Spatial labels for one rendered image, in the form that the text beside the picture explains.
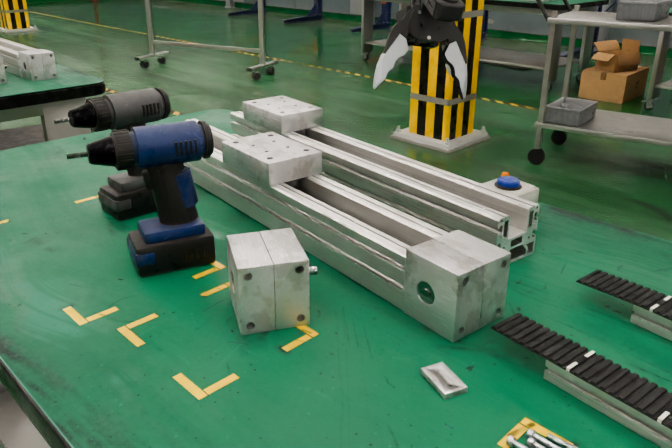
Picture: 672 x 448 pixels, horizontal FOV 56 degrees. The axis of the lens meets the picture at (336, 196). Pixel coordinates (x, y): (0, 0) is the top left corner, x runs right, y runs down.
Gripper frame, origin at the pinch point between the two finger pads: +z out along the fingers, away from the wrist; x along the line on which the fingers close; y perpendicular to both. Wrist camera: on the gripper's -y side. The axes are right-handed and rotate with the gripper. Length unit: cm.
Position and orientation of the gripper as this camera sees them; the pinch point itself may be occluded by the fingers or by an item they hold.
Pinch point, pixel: (420, 95)
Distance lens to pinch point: 103.1
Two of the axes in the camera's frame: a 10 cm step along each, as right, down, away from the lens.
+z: -1.0, 9.9, 1.0
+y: -1.9, -1.1, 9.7
